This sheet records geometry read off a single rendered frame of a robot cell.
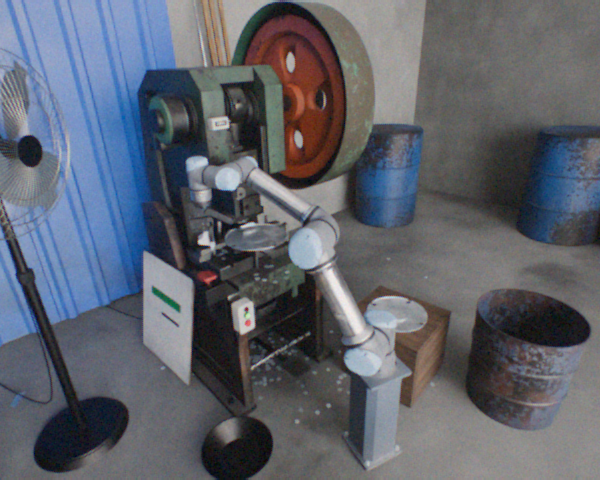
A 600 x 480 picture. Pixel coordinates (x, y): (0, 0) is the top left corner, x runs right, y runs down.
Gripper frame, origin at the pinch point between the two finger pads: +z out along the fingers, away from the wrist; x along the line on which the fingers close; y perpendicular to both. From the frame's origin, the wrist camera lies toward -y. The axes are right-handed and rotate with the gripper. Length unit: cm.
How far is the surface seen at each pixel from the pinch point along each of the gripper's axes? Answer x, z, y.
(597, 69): -162, -40, -321
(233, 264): -14.0, 17.5, -7.3
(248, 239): -20.4, 9.1, -15.3
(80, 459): 18, 84, 64
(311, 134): -44, -31, -50
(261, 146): -30.2, -30.4, -24.7
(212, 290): 5.0, 17.2, 2.4
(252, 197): -25.7, -9.1, -18.9
